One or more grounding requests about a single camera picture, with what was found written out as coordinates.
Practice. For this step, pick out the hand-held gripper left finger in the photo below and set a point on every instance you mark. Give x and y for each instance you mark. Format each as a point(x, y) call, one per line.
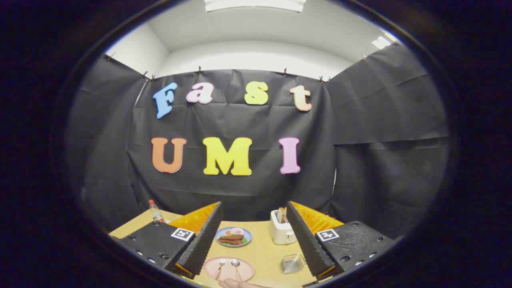
point(202, 244)

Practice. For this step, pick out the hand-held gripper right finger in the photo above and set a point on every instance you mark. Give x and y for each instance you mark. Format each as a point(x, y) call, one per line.
point(306, 244)

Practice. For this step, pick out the blue plate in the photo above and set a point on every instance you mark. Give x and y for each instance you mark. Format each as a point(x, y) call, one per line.
point(219, 241)

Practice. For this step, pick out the white toaster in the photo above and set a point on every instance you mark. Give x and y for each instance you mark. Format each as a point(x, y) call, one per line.
point(278, 234)

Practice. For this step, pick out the brown meat strip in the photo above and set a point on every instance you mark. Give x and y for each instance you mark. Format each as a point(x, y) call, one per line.
point(232, 237)
point(234, 242)

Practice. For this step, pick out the toast bread slice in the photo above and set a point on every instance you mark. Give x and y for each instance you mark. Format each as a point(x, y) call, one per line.
point(280, 215)
point(285, 214)

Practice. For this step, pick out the pink ham slice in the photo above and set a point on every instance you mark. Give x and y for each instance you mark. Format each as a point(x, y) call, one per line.
point(238, 231)

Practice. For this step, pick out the green lettuce leaves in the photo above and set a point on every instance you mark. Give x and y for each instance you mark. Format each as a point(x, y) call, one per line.
point(245, 241)

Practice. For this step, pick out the pink plate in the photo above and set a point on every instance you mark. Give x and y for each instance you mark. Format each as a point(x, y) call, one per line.
point(246, 270)

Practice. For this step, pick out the clear water bottle red cap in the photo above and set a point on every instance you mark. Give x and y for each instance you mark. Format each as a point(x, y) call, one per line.
point(156, 214)

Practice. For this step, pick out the small ceiling light panel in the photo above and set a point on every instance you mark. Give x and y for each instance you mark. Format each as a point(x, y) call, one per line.
point(380, 42)

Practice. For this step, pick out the large ceiling light panel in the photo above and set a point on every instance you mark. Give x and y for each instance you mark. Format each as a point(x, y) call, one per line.
point(256, 4)

